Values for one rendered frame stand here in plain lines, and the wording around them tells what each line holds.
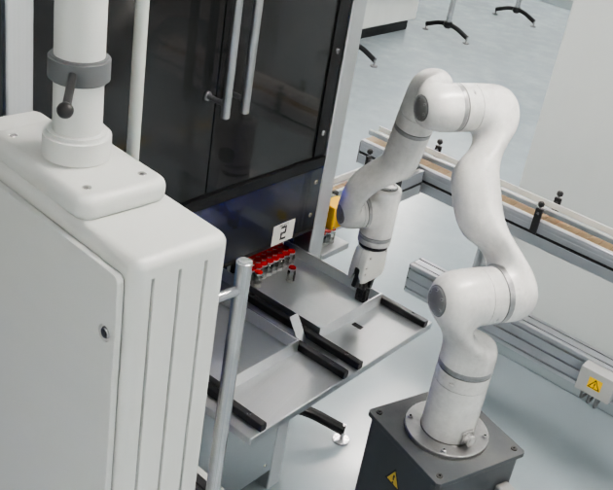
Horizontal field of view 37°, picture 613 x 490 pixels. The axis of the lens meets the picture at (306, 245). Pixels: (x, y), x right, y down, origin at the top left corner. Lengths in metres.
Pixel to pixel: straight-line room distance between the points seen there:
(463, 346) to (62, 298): 0.88
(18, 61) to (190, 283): 0.57
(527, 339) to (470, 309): 1.39
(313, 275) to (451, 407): 0.68
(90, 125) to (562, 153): 2.53
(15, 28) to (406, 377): 2.47
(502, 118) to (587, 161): 1.67
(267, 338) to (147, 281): 1.05
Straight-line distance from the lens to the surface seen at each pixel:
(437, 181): 3.15
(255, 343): 2.19
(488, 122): 1.90
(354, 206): 2.15
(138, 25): 1.69
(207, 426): 2.58
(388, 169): 2.13
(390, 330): 2.34
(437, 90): 1.85
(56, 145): 1.31
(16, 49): 1.63
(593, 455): 3.64
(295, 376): 2.11
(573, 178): 3.60
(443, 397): 1.98
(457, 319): 1.81
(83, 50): 1.27
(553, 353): 3.17
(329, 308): 2.37
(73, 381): 1.37
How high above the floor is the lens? 2.16
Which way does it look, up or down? 29 degrees down
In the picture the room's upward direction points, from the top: 10 degrees clockwise
